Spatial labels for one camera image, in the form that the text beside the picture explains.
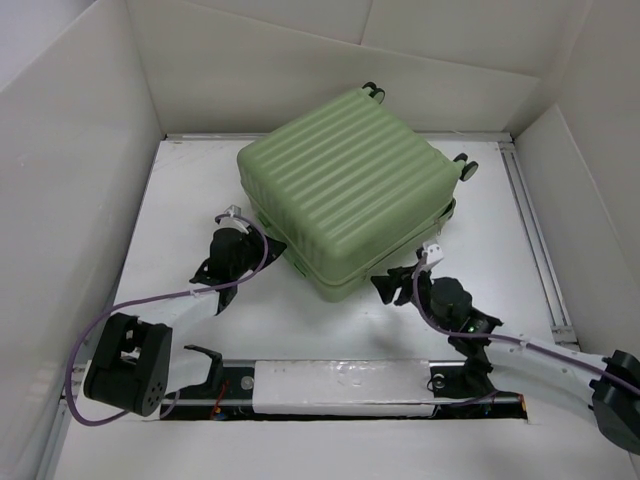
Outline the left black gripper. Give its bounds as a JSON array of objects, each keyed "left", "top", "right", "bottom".
[{"left": 231, "top": 225, "right": 285, "bottom": 280}]

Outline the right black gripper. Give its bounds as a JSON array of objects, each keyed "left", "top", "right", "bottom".
[{"left": 369, "top": 262, "right": 450, "bottom": 333}]

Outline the green suitcase blue lining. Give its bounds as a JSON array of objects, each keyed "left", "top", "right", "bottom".
[{"left": 237, "top": 82, "right": 478, "bottom": 302}]

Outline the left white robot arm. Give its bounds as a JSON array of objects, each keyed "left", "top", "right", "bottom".
[{"left": 83, "top": 226, "right": 287, "bottom": 417}]

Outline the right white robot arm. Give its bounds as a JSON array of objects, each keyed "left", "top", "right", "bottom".
[{"left": 371, "top": 267, "right": 639, "bottom": 454}]

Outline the white foam base cover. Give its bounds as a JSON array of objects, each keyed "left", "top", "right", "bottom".
[{"left": 252, "top": 360, "right": 435, "bottom": 417}]

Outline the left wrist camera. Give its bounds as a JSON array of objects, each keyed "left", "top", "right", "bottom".
[{"left": 215, "top": 205, "right": 249, "bottom": 234}]

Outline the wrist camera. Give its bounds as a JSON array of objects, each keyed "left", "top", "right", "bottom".
[
  {"left": 418, "top": 242, "right": 444, "bottom": 271},
  {"left": 215, "top": 205, "right": 249, "bottom": 234}
]

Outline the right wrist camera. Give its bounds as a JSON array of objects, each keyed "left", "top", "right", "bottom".
[{"left": 418, "top": 242, "right": 444, "bottom": 271}]

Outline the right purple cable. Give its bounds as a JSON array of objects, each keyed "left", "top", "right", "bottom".
[{"left": 411, "top": 249, "right": 640, "bottom": 407}]

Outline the black metal base rail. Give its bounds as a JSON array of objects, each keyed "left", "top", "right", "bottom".
[{"left": 160, "top": 359, "right": 527, "bottom": 421}]

